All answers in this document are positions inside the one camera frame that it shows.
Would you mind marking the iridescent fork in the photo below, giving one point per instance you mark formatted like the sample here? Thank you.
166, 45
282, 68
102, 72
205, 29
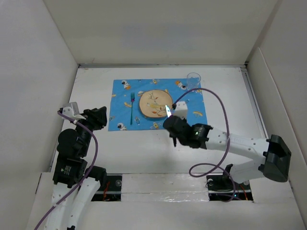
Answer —
132, 99

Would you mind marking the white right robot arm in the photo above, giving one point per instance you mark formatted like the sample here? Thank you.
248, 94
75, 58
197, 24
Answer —
269, 157

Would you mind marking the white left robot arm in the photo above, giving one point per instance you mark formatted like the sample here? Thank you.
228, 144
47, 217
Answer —
76, 179

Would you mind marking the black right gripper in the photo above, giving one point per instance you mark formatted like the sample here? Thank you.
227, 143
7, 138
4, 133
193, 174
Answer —
184, 120

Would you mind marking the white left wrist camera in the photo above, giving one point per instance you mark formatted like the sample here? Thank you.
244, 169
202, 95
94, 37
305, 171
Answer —
70, 110

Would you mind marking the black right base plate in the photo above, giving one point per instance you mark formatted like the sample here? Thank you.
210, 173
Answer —
220, 188

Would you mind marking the clear plastic cup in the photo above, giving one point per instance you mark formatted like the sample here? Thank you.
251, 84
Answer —
193, 80

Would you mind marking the iridescent knife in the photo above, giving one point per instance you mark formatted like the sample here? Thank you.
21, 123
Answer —
168, 113

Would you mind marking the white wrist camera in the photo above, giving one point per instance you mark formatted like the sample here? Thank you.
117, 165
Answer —
70, 110
180, 109

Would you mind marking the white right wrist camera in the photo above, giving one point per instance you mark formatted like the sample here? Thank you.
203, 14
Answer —
180, 109

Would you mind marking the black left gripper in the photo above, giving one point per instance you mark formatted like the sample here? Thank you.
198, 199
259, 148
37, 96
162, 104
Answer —
96, 116

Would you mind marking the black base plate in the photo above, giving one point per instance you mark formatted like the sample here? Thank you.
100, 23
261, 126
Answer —
220, 188
111, 190

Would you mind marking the beige bird-pattern plate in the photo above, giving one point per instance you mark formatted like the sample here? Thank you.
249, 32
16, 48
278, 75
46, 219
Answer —
152, 104

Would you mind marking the blue space-print cloth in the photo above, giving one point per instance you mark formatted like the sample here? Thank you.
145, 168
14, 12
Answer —
120, 107

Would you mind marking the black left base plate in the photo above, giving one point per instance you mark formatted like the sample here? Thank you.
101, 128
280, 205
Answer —
111, 190

